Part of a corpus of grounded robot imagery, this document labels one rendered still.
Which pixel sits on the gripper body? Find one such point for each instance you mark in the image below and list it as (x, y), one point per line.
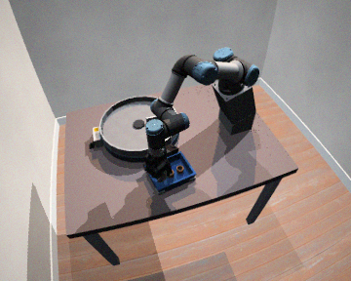
(158, 167)

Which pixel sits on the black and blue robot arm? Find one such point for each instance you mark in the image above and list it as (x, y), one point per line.
(204, 72)

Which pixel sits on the blue open crate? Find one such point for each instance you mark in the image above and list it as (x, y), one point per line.
(178, 179)

